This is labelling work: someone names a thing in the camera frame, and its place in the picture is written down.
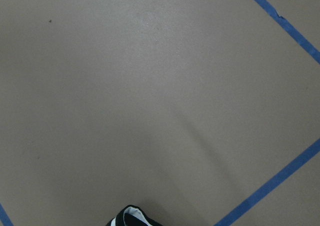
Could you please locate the grey cartoon print t-shirt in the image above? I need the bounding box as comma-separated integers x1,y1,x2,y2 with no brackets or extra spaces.
106,205,162,226

